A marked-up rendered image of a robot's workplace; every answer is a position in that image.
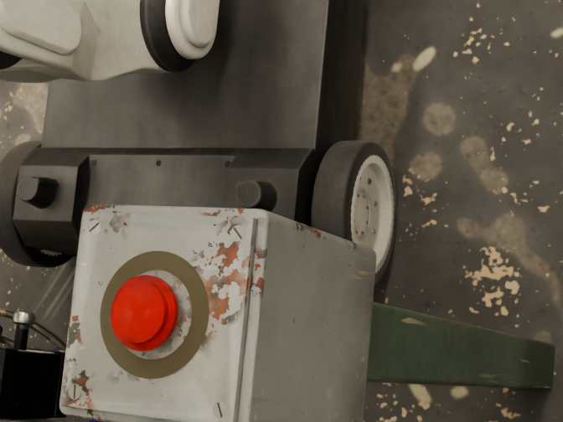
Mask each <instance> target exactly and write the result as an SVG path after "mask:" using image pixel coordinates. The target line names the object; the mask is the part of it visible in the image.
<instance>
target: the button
mask: <svg viewBox="0 0 563 422"><path fill-rule="evenodd" d="M177 320H178V302H177V299H176V296H175V294H174V292H173V290H172V288H171V287H170V286H169V284H168V283H167V282H165V281H164V280H162V279H160V278H158V277H156V276H152V275H138V276H135V277H133V278H131V279H130V280H128V281H127V282H125V283H124V284H123V285H122V286H121V288H120V289H119V290H118V292H117V293H116V295H115V297H114V300H113V302H112V306H111V325H112V328H113V331H114V333H115V334H116V337H117V338H118V340H119V341H120V342H121V343H122V344H123V345H124V346H126V347H128V348H130V349H131V350H136V351H141V352H143V351H151V350H154V349H156V348H158V347H161V346H162V345H163V344H164V343H165V342H166V341H167V340H168V339H169V338H170V337H171V335H172V333H173V331H174V328H175V327H176V324H177Z"/></svg>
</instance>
